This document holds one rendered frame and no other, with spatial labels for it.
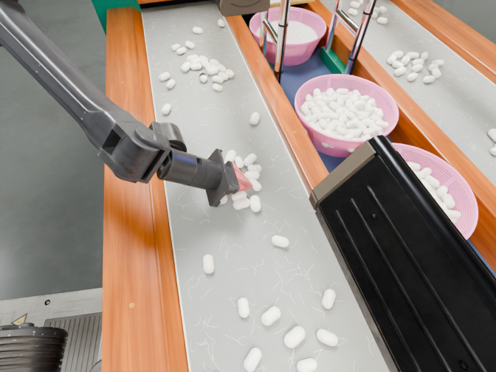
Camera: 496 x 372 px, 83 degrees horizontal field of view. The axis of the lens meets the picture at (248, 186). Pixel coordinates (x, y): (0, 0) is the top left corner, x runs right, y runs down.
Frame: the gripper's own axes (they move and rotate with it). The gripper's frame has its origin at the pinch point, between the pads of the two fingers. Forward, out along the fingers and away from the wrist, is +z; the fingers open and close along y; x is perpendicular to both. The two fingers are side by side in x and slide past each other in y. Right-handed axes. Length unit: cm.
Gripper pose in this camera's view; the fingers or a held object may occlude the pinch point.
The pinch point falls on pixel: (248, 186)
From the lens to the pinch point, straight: 60.4
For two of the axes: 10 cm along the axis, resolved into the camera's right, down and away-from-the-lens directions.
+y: -2.8, -7.9, 5.5
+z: 7.3, 2.0, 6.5
